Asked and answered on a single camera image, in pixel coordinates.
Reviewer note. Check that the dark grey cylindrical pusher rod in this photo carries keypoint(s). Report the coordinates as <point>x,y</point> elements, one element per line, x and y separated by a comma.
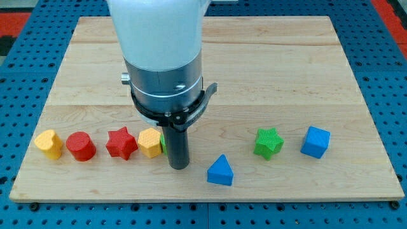
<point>177,147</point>

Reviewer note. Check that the black clamp ring mount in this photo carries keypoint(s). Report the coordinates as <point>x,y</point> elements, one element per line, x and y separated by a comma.
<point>180,120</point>

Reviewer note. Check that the blue triangle block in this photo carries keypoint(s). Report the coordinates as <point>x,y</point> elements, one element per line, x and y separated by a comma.
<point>220,172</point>

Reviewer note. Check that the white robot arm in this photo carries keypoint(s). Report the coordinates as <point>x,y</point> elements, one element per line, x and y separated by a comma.
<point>161,42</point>

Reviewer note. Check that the green circle block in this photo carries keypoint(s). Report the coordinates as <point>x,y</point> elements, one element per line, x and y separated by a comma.
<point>163,145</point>

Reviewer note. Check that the red star block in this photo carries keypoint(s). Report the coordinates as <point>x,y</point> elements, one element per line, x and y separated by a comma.
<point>121,143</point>

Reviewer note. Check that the green star block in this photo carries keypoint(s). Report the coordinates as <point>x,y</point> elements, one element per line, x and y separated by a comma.
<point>268,143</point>

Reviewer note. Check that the yellow hexagon block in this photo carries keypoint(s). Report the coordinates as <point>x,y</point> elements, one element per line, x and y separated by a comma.
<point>149,142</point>

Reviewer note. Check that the red cylinder block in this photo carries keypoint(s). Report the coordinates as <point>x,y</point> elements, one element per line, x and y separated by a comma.
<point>81,146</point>

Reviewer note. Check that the yellow heart block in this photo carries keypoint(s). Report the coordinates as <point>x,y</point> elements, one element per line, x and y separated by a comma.
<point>50,144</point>

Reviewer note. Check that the blue cube block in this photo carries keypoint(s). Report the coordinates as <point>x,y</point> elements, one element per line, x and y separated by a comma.
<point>315,142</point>

